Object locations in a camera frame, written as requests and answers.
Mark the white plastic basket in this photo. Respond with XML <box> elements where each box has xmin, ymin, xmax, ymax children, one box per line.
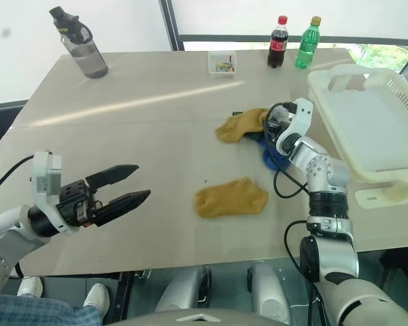
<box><xmin>307</xmin><ymin>65</ymin><xmax>408</xmax><ymax>181</ymax></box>

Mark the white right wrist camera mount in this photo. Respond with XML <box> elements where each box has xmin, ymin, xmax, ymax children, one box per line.
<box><xmin>275</xmin><ymin>98</ymin><xmax>316</xmax><ymax>156</ymax></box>

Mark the clear box with small parts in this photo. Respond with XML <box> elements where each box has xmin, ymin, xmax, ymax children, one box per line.
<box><xmin>207</xmin><ymin>50</ymin><xmax>237</xmax><ymax>77</ymax></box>

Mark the silver robot right leg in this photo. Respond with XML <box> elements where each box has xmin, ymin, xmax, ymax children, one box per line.
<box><xmin>247</xmin><ymin>262</ymin><xmax>292</xmax><ymax>325</ymax></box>

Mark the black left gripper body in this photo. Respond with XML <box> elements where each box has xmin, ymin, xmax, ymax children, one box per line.
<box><xmin>56</xmin><ymin>179</ymin><xmax>105</xmax><ymax>229</ymax></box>

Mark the blue sock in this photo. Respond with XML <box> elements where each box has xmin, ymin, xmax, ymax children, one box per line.
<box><xmin>256</xmin><ymin>134</ymin><xmax>291</xmax><ymax>172</ymax></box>

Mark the grey robot torso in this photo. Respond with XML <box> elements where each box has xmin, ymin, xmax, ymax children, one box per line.
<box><xmin>103</xmin><ymin>306</ymin><xmax>271</xmax><ymax>326</ymax></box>

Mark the green soda bottle yellow cap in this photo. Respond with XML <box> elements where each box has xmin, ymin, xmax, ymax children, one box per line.
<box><xmin>294</xmin><ymin>16</ymin><xmax>322</xmax><ymax>70</ymax></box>

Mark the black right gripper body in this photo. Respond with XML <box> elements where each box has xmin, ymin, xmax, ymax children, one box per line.
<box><xmin>265</xmin><ymin>103</ymin><xmax>296</xmax><ymax>139</ymax></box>

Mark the silver robot leg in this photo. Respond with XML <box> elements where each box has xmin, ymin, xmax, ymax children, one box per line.
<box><xmin>247</xmin><ymin>262</ymin><xmax>292</xmax><ymax>325</ymax></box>
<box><xmin>155</xmin><ymin>266</ymin><xmax>212</xmax><ymax>313</ymax></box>

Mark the mustard yellow sock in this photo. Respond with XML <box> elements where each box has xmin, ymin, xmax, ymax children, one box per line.
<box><xmin>194</xmin><ymin>176</ymin><xmax>270</xmax><ymax>219</ymax></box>
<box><xmin>214</xmin><ymin>107</ymin><xmax>271</xmax><ymax>145</ymax></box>

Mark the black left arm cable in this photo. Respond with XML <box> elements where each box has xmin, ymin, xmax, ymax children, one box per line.
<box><xmin>0</xmin><ymin>154</ymin><xmax>37</xmax><ymax>204</ymax></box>

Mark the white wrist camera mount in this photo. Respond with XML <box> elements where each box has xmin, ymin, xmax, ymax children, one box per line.
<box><xmin>30</xmin><ymin>151</ymin><xmax>80</xmax><ymax>236</ymax></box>
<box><xmin>275</xmin><ymin>98</ymin><xmax>316</xmax><ymax>156</ymax></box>

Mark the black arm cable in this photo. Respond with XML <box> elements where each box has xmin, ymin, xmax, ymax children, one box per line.
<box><xmin>0</xmin><ymin>154</ymin><xmax>37</xmax><ymax>204</ymax></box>
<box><xmin>263</xmin><ymin>101</ymin><xmax>324</xmax><ymax>308</ymax></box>

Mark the white shoe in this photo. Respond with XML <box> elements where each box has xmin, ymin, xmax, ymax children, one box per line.
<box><xmin>16</xmin><ymin>276</ymin><xmax>44</xmax><ymax>300</ymax></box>
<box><xmin>83</xmin><ymin>283</ymin><xmax>111</xmax><ymax>319</ymax></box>

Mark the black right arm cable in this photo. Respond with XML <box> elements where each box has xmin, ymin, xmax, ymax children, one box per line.
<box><xmin>263</xmin><ymin>101</ymin><xmax>324</xmax><ymax>308</ymax></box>

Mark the cola bottle red cap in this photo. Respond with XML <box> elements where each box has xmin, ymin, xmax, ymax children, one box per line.
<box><xmin>267</xmin><ymin>15</ymin><xmax>290</xmax><ymax>70</ymax></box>

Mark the silver robot left leg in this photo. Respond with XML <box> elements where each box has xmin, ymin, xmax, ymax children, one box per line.
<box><xmin>155</xmin><ymin>266</ymin><xmax>212</xmax><ymax>313</ymax></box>

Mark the black window frame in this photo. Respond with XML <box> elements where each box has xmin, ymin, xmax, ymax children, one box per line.
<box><xmin>158</xmin><ymin>0</ymin><xmax>408</xmax><ymax>74</ymax></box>

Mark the grey water bottle black lid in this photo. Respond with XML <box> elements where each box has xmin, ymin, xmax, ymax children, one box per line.
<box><xmin>48</xmin><ymin>5</ymin><xmax>109</xmax><ymax>79</ymax></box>

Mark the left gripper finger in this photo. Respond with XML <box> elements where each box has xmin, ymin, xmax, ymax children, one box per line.
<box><xmin>95</xmin><ymin>189</ymin><xmax>152</xmax><ymax>228</ymax></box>
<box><xmin>84</xmin><ymin>164</ymin><xmax>139</xmax><ymax>200</ymax></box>

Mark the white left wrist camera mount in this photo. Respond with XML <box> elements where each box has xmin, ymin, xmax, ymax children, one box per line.
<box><xmin>30</xmin><ymin>151</ymin><xmax>80</xmax><ymax>236</ymax></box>

